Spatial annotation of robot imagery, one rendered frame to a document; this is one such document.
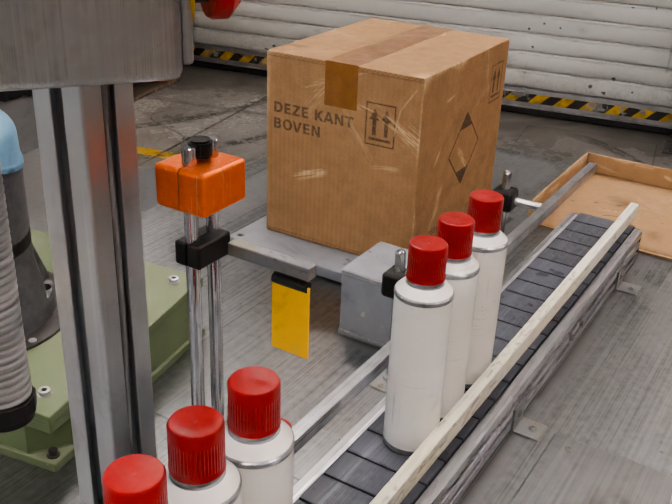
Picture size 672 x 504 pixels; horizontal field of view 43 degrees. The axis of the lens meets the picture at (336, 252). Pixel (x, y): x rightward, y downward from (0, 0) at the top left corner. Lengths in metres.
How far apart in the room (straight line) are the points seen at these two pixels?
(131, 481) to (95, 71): 0.21
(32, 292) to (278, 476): 0.46
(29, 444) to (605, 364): 0.65
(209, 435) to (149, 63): 0.21
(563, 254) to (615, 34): 3.70
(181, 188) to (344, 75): 0.62
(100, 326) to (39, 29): 0.27
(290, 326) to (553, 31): 4.40
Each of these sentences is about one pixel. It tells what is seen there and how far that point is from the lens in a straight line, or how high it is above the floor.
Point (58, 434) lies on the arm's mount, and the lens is 0.90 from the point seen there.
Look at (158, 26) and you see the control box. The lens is 0.40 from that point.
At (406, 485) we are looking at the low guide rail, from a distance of 0.74.
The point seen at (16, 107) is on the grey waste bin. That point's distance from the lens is 3.15.
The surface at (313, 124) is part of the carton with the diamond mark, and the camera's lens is 1.20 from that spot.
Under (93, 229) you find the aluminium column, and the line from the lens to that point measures 0.58.
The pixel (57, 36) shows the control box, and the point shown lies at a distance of 0.39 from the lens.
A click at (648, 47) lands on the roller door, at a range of 4.89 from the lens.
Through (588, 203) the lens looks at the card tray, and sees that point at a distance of 1.55.
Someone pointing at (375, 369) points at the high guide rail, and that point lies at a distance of 0.78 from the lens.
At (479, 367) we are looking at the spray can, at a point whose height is 0.91.
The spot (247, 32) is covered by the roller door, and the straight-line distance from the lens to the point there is 5.52.
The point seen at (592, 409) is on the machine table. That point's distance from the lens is 1.01.
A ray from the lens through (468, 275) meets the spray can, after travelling 0.78.
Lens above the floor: 1.39
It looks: 26 degrees down
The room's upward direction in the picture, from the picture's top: 2 degrees clockwise
